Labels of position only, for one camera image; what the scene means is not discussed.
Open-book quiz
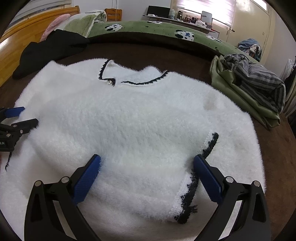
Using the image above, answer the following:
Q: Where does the white fuzzy sweater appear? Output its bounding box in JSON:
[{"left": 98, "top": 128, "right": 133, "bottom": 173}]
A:
[{"left": 1, "top": 59, "right": 265, "bottom": 240}]

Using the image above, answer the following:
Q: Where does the clothes rack with garments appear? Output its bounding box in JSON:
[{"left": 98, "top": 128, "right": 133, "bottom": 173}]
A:
[{"left": 280, "top": 59, "right": 295, "bottom": 117}]

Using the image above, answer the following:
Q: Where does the blue clothes pile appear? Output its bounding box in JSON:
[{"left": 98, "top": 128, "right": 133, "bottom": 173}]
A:
[{"left": 238, "top": 38, "right": 262, "bottom": 62}]

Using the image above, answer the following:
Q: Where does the black folded garment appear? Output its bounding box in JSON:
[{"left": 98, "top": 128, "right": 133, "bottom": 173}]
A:
[{"left": 12, "top": 30, "right": 89, "bottom": 79}]

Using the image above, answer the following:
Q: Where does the wooden bed headboard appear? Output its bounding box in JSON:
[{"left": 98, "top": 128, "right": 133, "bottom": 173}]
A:
[{"left": 1, "top": 6, "right": 80, "bottom": 84}]

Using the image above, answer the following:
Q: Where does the pink pillow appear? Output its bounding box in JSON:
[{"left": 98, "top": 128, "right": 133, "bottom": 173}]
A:
[{"left": 40, "top": 14, "right": 71, "bottom": 42}]

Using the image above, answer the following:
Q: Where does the green white fleece blanket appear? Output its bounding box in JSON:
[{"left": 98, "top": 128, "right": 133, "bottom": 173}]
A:
[{"left": 60, "top": 10, "right": 107, "bottom": 38}]

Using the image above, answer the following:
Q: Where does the wooden chair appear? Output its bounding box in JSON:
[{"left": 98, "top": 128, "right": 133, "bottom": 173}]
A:
[{"left": 105, "top": 8, "right": 122, "bottom": 22}]

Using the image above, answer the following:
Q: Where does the grey striped garment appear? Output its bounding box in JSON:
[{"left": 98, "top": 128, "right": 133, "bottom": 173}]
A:
[{"left": 224, "top": 54, "right": 286, "bottom": 113}]

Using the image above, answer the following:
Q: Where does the olive green folded cloth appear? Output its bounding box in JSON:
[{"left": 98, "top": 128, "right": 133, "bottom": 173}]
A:
[{"left": 209, "top": 56, "right": 280, "bottom": 130}]

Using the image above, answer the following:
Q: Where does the brown bed blanket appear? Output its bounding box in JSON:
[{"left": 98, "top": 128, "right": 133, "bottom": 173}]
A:
[{"left": 1, "top": 33, "right": 295, "bottom": 240}]

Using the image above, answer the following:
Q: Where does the green paw print blanket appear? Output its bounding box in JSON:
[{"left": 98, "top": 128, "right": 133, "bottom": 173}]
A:
[{"left": 87, "top": 20, "right": 260, "bottom": 63}]

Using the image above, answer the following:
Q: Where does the black monitor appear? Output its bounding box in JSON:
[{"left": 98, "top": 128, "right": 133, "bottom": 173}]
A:
[{"left": 147, "top": 6, "right": 170, "bottom": 18}]

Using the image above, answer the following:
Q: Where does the cluttered desk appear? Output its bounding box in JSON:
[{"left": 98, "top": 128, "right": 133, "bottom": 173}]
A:
[{"left": 143, "top": 15, "right": 220, "bottom": 39}]

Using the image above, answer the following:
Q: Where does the white storage box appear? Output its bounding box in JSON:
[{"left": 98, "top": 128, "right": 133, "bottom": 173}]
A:
[{"left": 201, "top": 11, "right": 212, "bottom": 24}]

